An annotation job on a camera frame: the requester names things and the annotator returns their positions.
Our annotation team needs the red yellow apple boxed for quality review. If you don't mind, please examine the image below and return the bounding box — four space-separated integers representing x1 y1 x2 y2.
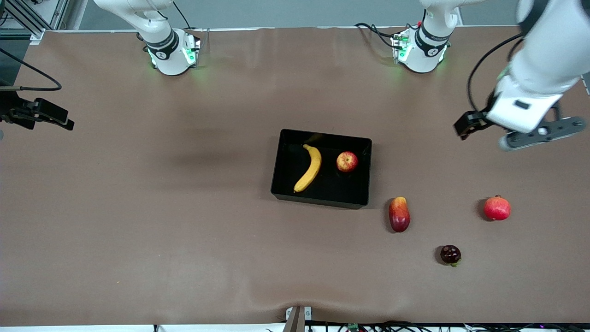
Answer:
336 151 359 173

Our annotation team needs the black plastic box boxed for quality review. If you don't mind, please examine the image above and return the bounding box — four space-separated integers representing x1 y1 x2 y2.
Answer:
270 128 373 210

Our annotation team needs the yellow banana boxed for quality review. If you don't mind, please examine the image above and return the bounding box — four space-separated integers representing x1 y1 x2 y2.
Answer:
293 143 323 194

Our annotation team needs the red pomegranate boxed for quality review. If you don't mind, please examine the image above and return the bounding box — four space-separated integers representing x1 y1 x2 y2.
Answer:
484 195 512 221

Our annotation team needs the red yellow mango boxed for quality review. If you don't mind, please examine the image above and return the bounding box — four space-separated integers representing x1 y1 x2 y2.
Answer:
389 197 411 233

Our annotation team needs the dark purple mangosteen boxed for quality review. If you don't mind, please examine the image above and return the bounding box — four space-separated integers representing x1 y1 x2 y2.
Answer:
439 245 462 267

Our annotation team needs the brown table mat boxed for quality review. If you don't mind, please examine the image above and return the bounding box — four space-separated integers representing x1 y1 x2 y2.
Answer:
0 25 590 326

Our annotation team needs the grey metal table clamp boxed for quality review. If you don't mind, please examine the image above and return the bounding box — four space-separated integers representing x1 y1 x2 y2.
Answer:
283 306 313 332

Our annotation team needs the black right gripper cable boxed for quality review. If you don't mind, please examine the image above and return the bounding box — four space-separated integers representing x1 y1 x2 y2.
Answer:
0 46 63 92

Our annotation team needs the aluminium frame profile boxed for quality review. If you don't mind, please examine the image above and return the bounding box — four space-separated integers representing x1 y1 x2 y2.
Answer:
0 0 71 45

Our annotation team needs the black left arm base cable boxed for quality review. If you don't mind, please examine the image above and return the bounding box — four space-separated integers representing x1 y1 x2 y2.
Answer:
354 22 407 49

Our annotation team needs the black arm base cable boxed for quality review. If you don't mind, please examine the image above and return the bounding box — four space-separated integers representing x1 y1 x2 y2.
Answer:
172 0 195 31
354 22 407 49

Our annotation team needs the black right arm base cable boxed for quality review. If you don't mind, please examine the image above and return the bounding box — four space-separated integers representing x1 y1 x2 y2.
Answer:
172 0 195 31

